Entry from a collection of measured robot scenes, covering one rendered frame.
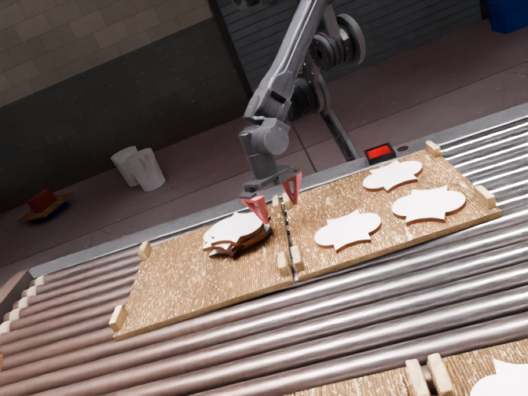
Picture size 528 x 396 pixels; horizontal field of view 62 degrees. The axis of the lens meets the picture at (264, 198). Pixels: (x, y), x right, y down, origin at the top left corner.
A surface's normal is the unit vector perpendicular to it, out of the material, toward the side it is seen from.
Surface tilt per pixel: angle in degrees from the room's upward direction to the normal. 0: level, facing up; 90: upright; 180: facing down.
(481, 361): 0
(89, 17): 90
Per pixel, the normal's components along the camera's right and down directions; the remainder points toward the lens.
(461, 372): -0.36, -0.83
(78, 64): 0.08, 0.43
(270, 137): 0.47, 0.11
